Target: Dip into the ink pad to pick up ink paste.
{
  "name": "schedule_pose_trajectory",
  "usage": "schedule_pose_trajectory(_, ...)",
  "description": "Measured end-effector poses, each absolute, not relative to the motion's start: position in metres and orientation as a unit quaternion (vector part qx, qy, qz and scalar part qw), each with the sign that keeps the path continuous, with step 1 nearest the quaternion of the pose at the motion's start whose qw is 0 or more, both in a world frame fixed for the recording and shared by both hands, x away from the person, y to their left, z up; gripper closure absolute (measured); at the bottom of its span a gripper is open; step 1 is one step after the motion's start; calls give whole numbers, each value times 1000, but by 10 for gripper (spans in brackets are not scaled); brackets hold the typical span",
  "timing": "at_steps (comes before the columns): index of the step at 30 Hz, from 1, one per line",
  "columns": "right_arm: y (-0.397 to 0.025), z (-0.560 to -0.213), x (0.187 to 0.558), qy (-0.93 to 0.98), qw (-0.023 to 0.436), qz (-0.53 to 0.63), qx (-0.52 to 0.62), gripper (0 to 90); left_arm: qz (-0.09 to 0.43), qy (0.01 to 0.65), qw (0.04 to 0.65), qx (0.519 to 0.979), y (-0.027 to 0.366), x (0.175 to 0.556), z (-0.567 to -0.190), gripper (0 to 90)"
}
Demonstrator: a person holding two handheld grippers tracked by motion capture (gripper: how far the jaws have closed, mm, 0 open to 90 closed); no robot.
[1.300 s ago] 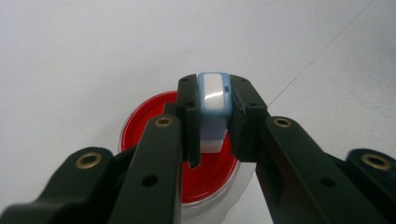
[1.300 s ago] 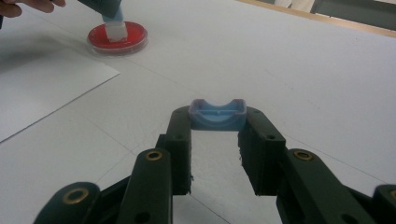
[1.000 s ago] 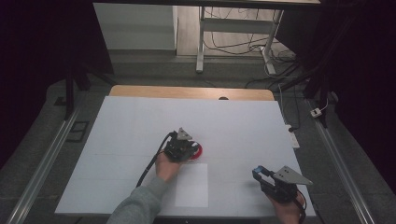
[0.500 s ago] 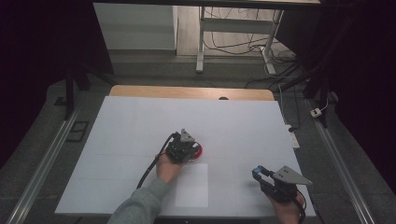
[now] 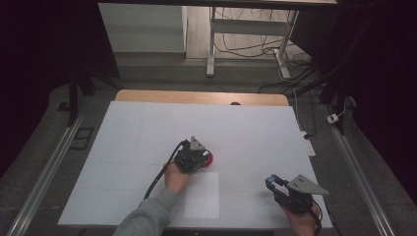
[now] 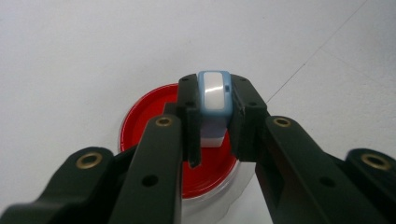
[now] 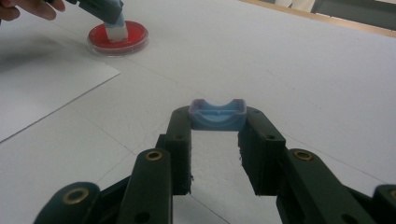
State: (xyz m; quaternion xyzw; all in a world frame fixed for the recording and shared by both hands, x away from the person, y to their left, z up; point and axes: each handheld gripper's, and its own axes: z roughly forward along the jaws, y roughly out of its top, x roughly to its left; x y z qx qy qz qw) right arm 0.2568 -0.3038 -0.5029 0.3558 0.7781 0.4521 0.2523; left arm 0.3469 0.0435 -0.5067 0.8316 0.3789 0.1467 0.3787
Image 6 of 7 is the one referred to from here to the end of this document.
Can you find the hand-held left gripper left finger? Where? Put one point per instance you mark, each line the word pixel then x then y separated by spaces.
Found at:
pixel 149 174

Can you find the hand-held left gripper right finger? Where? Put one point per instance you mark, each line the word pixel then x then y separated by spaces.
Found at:
pixel 299 174

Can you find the round red ink pad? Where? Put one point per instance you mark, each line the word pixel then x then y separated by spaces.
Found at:
pixel 149 109

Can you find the blue and white stamp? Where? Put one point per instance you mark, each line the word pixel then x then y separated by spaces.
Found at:
pixel 214 96

